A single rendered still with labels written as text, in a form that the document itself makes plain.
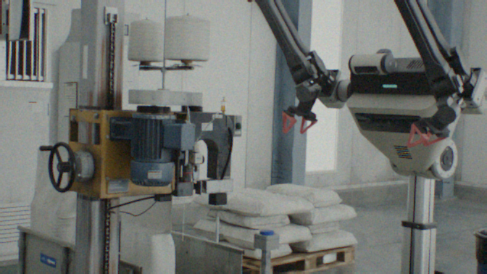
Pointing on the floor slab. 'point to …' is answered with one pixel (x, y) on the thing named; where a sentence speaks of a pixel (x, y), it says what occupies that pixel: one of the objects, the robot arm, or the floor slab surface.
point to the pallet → (303, 261)
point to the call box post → (265, 262)
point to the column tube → (96, 93)
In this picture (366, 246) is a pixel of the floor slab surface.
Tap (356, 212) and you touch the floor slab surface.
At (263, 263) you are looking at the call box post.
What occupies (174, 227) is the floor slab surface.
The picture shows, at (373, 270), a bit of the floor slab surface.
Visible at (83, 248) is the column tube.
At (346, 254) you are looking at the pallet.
